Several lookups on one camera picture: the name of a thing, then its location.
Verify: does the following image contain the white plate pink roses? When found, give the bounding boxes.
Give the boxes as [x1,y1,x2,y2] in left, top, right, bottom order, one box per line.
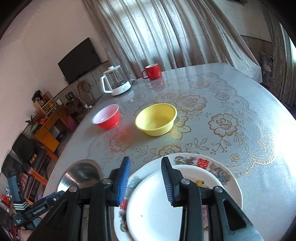
[126,165,222,240]

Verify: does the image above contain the red plastic bowl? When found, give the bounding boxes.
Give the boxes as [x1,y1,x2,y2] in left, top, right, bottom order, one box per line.
[92,104,120,130]

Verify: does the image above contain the black armchair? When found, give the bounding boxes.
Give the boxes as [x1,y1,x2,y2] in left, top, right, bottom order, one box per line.
[1,133,51,202]

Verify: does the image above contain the yellow plastic bowl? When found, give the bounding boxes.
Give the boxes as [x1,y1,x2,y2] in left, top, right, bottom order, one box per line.
[135,103,177,137]

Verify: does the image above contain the orange wooden desk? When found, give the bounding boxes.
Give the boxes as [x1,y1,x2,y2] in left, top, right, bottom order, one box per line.
[32,104,69,160]

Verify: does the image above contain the grey side window curtain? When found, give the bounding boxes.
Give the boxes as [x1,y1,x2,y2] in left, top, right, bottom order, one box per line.
[263,9,295,106]

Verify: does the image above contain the white plate red characters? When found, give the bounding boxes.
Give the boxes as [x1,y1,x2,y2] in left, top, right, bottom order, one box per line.
[114,153,243,240]

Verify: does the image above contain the red enamel mug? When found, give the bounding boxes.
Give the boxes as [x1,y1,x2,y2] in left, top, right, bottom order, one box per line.
[142,63,162,80]

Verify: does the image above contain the small wooden shelf with items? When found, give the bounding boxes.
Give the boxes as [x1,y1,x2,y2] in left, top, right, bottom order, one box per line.
[32,90,57,117]

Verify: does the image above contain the stainless steel bowl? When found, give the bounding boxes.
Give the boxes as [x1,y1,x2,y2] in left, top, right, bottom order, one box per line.
[57,159,103,192]

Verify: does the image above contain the pink bag on floor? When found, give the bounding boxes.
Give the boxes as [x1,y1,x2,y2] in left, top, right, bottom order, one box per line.
[67,115,78,131]

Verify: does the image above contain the wooden chair by wall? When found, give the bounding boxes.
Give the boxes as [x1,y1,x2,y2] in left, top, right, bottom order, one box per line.
[77,80,96,106]

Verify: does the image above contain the white glass electric kettle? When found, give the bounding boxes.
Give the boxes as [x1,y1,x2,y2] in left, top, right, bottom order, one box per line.
[100,65,132,96]

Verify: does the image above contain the black wall television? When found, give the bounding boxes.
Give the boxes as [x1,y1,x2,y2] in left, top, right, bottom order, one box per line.
[58,37,102,84]

